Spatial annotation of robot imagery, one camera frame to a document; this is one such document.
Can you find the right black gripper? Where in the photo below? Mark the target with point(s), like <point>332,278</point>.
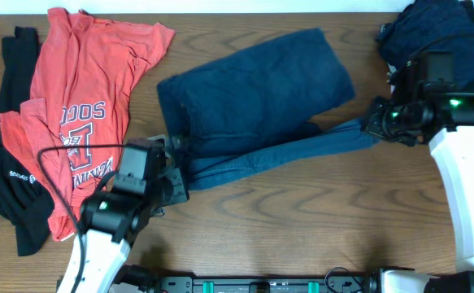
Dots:
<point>375,124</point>

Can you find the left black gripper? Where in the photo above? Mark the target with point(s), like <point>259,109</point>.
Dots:
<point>178,180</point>

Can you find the navy blue denim shorts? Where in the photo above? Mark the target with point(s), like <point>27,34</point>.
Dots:
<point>252,111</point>

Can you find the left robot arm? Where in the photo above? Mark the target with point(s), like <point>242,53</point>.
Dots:
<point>147,180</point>

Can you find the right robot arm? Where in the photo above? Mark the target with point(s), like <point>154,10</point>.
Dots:
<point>427,108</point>

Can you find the red printed t-shirt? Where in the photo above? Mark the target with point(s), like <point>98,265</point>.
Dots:
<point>67,133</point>

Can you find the folded navy garment pile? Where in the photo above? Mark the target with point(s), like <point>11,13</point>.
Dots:
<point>432,25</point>

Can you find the black t-shirt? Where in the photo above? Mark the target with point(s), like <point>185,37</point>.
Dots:
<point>24,202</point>

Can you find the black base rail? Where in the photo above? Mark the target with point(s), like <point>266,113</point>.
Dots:
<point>339,283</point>

